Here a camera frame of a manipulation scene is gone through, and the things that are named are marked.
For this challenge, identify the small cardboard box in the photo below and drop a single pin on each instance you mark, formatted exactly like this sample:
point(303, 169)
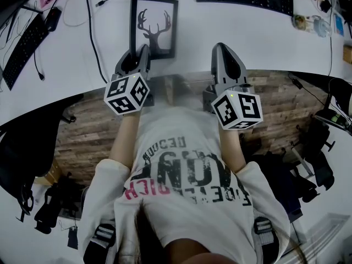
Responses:
point(347, 54)

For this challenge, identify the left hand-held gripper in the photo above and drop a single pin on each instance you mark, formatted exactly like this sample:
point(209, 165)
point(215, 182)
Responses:
point(126, 95)

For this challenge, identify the small black pouch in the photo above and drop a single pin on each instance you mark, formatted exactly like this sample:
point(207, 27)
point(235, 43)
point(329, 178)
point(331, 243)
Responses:
point(72, 238)

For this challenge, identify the white slatted panel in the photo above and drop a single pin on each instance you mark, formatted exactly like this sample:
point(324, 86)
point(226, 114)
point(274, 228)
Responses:
point(324, 238)

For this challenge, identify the person's right forearm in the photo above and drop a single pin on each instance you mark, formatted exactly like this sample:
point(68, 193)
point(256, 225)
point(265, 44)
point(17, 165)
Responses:
point(232, 153)

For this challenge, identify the small glass jar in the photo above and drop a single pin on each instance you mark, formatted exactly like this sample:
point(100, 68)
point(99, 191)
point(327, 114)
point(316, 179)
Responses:
point(299, 22)

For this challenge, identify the black power adapter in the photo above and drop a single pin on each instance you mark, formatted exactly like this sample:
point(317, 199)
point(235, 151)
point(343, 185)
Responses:
point(326, 6)

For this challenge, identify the blue card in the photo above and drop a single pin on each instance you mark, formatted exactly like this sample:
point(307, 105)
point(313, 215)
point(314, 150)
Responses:
point(339, 25)

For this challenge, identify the person's left forearm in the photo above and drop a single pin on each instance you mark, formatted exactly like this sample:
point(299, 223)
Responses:
point(123, 144)

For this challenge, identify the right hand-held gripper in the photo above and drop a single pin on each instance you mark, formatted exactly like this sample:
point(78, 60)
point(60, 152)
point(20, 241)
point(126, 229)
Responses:
point(236, 109)

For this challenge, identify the framed deer picture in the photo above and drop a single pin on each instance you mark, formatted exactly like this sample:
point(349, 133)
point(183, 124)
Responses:
point(167, 37)

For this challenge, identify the black computer mouse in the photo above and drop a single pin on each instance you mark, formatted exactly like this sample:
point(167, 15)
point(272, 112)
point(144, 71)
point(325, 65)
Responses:
point(53, 19)

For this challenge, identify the operator in white clothing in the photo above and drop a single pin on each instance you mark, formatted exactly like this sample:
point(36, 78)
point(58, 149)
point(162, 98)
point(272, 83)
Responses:
point(187, 202)

